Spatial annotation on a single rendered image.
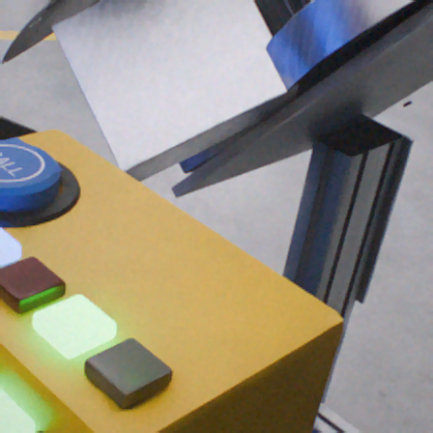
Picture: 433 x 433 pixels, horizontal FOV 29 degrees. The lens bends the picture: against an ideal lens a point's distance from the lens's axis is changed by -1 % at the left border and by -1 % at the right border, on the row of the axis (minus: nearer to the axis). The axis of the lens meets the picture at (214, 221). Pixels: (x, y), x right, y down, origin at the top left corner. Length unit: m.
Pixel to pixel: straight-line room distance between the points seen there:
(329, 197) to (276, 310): 0.53
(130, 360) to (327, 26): 0.40
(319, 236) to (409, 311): 1.43
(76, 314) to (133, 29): 0.44
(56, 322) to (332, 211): 0.57
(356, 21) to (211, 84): 0.13
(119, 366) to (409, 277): 2.16
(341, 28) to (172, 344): 0.38
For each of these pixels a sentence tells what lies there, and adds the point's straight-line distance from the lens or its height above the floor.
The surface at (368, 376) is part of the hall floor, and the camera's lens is 1.99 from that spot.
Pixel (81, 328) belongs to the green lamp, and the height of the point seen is 1.08.
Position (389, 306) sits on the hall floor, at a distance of 2.23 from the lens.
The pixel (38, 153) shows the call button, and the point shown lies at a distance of 0.32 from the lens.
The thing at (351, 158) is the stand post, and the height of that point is 0.91.
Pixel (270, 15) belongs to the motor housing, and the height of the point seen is 1.03.
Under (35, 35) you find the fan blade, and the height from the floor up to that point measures 0.95.
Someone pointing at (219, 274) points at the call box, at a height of 1.07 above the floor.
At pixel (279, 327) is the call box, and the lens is 0.27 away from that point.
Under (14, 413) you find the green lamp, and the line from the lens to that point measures 0.25.
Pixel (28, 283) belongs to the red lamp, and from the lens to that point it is 0.26.
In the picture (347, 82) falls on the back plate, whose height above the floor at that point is 1.01.
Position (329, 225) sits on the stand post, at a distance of 0.81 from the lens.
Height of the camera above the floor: 1.23
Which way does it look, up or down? 31 degrees down
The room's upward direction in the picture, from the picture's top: 10 degrees clockwise
